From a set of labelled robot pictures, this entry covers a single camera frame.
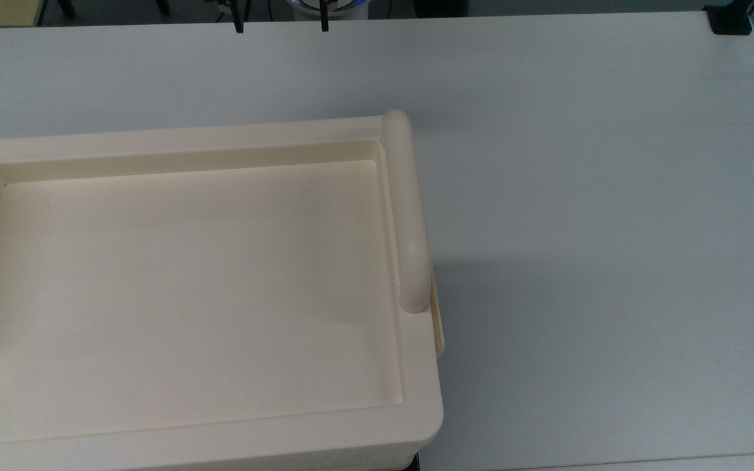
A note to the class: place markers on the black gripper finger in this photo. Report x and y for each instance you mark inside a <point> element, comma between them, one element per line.
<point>238,19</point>
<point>324,18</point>

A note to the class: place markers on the cream plastic cabinet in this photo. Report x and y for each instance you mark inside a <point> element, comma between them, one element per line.
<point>187,294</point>

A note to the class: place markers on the black table clamp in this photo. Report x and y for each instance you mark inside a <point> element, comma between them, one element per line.
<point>730,21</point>

